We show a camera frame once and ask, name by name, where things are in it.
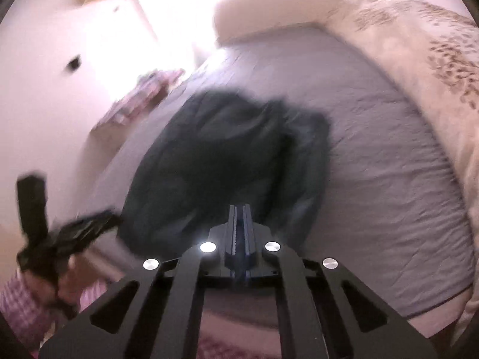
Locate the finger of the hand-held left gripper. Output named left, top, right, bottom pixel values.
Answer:
left=50, top=209, right=125, bottom=249

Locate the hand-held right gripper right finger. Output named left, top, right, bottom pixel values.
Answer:
left=239, top=203, right=439, bottom=359

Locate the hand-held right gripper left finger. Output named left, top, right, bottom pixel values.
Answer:
left=38, top=204, right=240, bottom=359

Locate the dark teal puffer jacket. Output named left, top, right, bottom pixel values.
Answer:
left=117, top=90, right=332, bottom=255

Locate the person's left forearm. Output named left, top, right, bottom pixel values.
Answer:
left=0, top=269, right=111, bottom=356

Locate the person's left hand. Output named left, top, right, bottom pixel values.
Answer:
left=54, top=250, right=115, bottom=305

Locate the red patterned rug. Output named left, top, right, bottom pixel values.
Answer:
left=195, top=334, right=281, bottom=359

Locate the row of colourful books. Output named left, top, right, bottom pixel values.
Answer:
left=91, top=68, right=187, bottom=131

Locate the bed with grey sheet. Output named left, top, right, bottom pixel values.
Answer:
left=80, top=26, right=477, bottom=330

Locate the cream pillow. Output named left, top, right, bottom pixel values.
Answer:
left=212, top=0, right=375, bottom=46

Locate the cream leaf-print blanket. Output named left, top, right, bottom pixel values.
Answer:
left=318, top=0, right=479, bottom=346

